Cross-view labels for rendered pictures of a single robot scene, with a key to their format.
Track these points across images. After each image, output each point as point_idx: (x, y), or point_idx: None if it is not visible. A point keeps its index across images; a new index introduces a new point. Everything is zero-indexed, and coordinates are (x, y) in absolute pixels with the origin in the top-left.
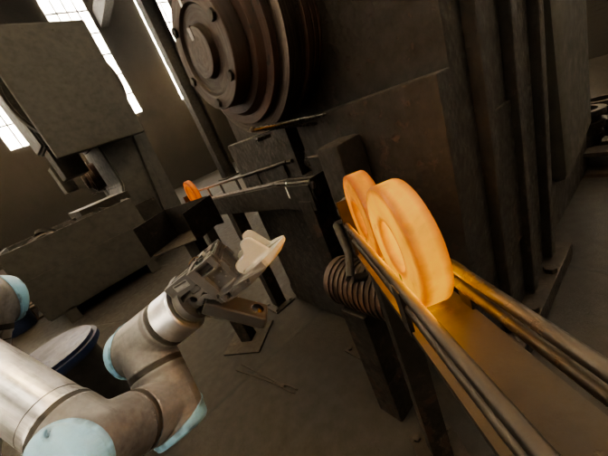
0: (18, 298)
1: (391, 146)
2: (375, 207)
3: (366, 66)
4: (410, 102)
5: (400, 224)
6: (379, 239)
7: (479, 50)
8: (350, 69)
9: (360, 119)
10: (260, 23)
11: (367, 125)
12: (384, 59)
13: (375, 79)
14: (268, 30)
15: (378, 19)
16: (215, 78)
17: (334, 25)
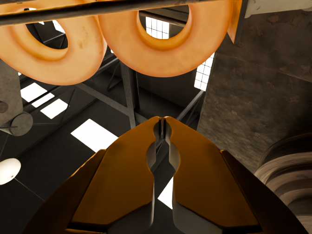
0: None
1: (287, 11)
2: (69, 70)
3: (277, 84)
4: (237, 43)
5: (20, 72)
6: (75, 29)
7: None
8: (295, 94)
9: (303, 59)
10: (279, 184)
11: (299, 49)
12: (257, 77)
13: (276, 72)
14: (276, 177)
15: (245, 97)
16: None
17: (281, 122)
